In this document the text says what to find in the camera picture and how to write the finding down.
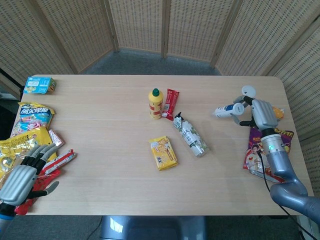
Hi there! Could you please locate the blue yellow candy bag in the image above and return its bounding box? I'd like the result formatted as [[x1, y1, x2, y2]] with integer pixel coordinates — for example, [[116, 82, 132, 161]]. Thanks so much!
[[15, 101, 56, 137]]

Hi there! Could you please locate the woven bamboo screen panel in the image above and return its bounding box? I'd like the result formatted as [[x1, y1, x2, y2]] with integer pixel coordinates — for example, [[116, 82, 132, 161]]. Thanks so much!
[[266, 23, 320, 142], [34, 0, 120, 75], [107, 0, 168, 58], [163, 0, 236, 66], [214, 0, 320, 76], [298, 136, 320, 196], [0, 0, 78, 100]]

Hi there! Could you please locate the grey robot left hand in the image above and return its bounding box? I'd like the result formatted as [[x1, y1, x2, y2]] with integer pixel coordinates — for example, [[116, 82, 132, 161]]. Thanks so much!
[[0, 143, 60, 208]]

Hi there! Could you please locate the red snack bag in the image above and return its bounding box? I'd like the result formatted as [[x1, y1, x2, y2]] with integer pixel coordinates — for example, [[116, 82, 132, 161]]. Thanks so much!
[[14, 168, 62, 216]]

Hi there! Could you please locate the orange white snack packet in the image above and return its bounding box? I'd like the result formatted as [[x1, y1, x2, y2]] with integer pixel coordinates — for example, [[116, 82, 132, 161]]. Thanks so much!
[[272, 106, 286, 121]]

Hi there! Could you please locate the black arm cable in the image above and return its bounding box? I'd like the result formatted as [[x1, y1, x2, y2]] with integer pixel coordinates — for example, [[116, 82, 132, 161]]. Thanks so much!
[[258, 151, 320, 240]]

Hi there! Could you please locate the blue and green box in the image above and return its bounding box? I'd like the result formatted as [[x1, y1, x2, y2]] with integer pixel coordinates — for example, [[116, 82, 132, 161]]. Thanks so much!
[[23, 76, 57, 95]]

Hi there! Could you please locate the red white wrapped bar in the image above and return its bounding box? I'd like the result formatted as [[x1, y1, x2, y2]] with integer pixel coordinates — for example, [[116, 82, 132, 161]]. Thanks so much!
[[41, 149, 77, 176]]

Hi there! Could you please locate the small red white packet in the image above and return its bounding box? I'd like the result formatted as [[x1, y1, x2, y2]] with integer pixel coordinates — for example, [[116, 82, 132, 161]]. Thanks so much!
[[47, 128, 65, 148]]

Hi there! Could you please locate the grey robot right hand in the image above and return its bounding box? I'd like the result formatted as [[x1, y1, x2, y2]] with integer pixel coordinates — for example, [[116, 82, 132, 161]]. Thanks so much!
[[230, 94, 280, 138]]

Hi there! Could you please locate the red snack bar wrapper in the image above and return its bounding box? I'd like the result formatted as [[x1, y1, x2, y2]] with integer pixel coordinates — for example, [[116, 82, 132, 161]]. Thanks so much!
[[161, 88, 180, 121]]

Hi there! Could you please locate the black equipment stand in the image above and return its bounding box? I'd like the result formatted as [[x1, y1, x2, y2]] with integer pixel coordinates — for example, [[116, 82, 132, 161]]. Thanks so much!
[[0, 66, 24, 101]]

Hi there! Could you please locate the clear floral pump bottle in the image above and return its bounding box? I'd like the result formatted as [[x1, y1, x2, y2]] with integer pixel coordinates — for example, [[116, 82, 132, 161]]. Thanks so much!
[[172, 112, 210, 158]]

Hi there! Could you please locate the yellow snack packet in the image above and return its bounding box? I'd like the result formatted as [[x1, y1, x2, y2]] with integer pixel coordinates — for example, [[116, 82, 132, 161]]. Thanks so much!
[[148, 135, 179, 172]]

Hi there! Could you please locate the purple chip bag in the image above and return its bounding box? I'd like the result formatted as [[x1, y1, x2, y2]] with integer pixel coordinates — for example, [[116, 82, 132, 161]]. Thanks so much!
[[242, 126, 295, 183]]

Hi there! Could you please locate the large yellow snack bag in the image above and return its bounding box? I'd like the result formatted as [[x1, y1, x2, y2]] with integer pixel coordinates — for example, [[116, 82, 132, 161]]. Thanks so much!
[[0, 126, 58, 181]]

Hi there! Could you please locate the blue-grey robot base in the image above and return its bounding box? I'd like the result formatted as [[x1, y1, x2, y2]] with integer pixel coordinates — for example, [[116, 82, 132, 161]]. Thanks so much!
[[99, 215, 208, 240]]

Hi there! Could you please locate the yellow bottle green cap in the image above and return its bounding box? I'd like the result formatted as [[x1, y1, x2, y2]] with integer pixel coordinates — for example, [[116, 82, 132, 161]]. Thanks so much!
[[148, 87, 164, 121]]

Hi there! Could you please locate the white spray bottle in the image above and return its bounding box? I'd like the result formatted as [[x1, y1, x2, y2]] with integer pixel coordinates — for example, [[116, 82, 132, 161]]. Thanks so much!
[[211, 102, 245, 119]]

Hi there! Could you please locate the white cable grommet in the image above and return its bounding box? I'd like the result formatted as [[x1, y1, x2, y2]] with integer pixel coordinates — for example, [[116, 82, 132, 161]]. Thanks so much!
[[241, 85, 257, 98]]

